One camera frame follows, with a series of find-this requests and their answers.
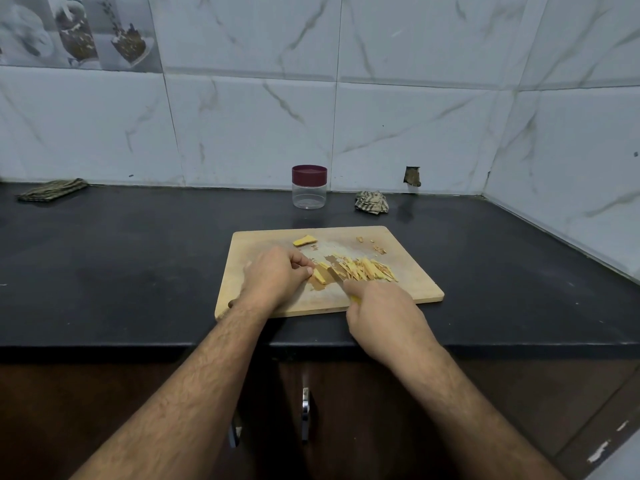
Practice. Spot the black countertop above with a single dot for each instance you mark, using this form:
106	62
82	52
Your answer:
100	275

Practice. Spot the person's right forearm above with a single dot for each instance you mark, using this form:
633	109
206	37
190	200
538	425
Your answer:
480	420

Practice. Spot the brown wooden cabinet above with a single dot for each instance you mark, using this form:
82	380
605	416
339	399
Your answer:
100	425

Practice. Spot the wooden cutting board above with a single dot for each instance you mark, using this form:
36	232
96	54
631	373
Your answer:
415	280

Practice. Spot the pile of ginger strips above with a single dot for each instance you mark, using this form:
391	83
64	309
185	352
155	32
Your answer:
355	269

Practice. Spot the decorative picture tiles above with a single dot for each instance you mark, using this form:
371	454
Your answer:
80	33

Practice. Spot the folded green cloth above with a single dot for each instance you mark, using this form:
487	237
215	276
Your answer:
52	190

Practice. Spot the small ginger peel scraps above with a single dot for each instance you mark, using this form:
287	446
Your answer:
370	244

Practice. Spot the pile of yellow ginger slices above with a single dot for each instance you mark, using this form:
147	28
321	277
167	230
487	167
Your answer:
304	241

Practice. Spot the crumpled patterned cloth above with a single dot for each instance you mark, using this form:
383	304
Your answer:
372	203

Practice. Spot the person's left forearm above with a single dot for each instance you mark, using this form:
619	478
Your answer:
170	405

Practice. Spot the person's left hand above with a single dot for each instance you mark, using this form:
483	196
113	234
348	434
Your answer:
272	277

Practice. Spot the clear jar maroon lid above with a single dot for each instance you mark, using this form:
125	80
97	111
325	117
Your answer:
309	198

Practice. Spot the person's right hand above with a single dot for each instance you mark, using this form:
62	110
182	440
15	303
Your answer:
388	323

